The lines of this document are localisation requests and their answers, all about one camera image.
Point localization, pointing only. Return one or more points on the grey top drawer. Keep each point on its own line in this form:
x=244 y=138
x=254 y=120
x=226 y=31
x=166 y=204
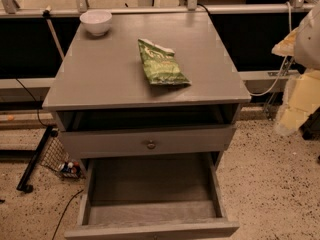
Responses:
x=142 y=142

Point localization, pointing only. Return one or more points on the black metal bar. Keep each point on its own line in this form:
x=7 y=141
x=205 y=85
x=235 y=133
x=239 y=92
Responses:
x=23 y=184

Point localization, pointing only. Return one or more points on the grey metal rail frame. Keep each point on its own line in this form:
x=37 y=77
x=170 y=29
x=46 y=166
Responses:
x=160 y=9

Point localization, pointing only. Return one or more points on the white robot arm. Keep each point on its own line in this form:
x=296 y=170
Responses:
x=303 y=43

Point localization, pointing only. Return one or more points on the white ceramic bowl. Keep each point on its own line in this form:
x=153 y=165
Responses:
x=96 y=22

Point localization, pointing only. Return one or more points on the grey drawer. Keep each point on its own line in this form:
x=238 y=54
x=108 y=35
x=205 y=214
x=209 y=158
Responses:
x=142 y=142
x=164 y=197

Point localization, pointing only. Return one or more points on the yellow foam padded gripper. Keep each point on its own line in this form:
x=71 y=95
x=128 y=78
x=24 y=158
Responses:
x=309 y=44

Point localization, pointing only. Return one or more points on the grey wooden drawer cabinet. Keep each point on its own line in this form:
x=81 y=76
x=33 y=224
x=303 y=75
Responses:
x=101 y=85

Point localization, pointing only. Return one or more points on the wire mesh basket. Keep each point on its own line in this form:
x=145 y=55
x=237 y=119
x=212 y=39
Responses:
x=56 y=159

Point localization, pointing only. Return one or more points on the green chip bag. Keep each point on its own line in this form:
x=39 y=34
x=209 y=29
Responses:
x=160 y=65

